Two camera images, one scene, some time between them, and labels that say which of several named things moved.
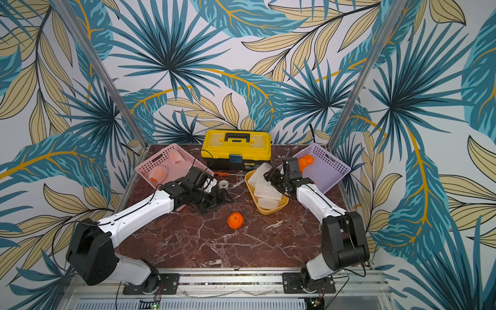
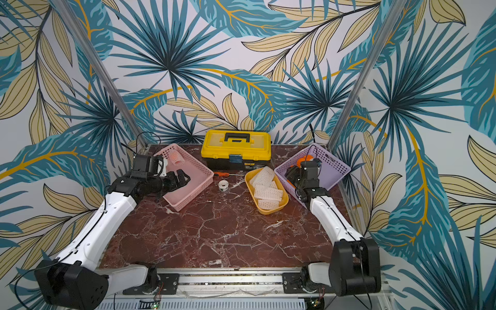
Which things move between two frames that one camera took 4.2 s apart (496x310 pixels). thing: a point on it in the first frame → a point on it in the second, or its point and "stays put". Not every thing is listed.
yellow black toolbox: (236, 150) stays put
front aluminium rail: (229, 291) stays put
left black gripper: (215, 196) → (182, 181)
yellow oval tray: (281, 204) stays put
